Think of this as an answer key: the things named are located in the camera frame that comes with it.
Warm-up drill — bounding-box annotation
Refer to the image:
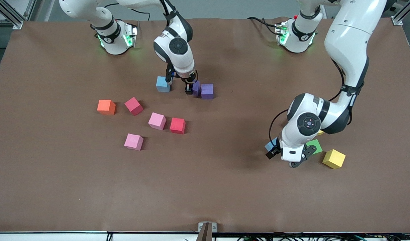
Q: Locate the brown table cover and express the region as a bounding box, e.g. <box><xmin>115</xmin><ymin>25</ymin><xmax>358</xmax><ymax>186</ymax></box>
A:
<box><xmin>0</xmin><ymin>17</ymin><xmax>410</xmax><ymax>234</ymax></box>

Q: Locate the crimson foam cube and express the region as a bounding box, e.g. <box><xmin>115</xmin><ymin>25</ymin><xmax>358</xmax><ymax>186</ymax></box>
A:
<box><xmin>124</xmin><ymin>97</ymin><xmax>144</xmax><ymax>116</ymax></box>

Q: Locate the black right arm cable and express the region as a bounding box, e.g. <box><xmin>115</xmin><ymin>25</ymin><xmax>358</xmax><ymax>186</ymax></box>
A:
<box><xmin>103</xmin><ymin>3</ymin><xmax>151</xmax><ymax>16</ymax></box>

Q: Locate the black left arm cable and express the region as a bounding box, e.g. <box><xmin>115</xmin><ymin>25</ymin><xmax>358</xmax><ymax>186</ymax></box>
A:
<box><xmin>269</xmin><ymin>57</ymin><xmax>355</xmax><ymax>148</ymax></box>

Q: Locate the orange foam cube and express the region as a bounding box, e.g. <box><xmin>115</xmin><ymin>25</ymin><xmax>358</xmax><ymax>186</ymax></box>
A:
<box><xmin>97</xmin><ymin>99</ymin><xmax>117</xmax><ymax>116</ymax></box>

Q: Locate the black base cable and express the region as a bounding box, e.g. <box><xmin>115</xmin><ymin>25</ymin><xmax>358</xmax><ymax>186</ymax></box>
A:
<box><xmin>247</xmin><ymin>16</ymin><xmax>280</xmax><ymax>36</ymax></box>

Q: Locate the aluminium frame profile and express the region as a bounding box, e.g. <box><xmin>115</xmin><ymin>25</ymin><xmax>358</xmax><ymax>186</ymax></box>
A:
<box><xmin>0</xmin><ymin>0</ymin><xmax>36</xmax><ymax>30</ymax></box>
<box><xmin>391</xmin><ymin>0</ymin><xmax>410</xmax><ymax>26</ymax></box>

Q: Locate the pink foam cube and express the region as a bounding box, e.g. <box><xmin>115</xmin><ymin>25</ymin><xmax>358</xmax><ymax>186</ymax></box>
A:
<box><xmin>148</xmin><ymin>112</ymin><xmax>167</xmax><ymax>131</ymax></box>
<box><xmin>124</xmin><ymin>133</ymin><xmax>144</xmax><ymax>151</ymax></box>

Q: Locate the red foam cube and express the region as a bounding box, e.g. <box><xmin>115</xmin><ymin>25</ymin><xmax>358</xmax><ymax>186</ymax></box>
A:
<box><xmin>170</xmin><ymin>117</ymin><xmax>186</xmax><ymax>135</ymax></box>

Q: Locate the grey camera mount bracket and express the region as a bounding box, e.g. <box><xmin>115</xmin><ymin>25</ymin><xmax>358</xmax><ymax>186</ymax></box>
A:
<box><xmin>197</xmin><ymin>222</ymin><xmax>217</xmax><ymax>241</ymax></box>

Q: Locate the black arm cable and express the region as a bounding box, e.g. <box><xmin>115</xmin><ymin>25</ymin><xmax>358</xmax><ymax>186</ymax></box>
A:
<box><xmin>103</xmin><ymin>3</ymin><xmax>151</xmax><ymax>16</ymax></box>
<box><xmin>269</xmin><ymin>57</ymin><xmax>355</xmax><ymax>148</ymax></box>

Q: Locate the green foam cube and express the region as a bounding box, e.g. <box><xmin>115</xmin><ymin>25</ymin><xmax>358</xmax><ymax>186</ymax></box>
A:
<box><xmin>307</xmin><ymin>139</ymin><xmax>323</xmax><ymax>155</ymax></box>

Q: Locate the light blue foam cube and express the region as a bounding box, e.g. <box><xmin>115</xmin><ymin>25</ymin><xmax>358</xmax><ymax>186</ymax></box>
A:
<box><xmin>265</xmin><ymin>137</ymin><xmax>280</xmax><ymax>152</ymax></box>
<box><xmin>156</xmin><ymin>76</ymin><xmax>171</xmax><ymax>93</ymax></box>

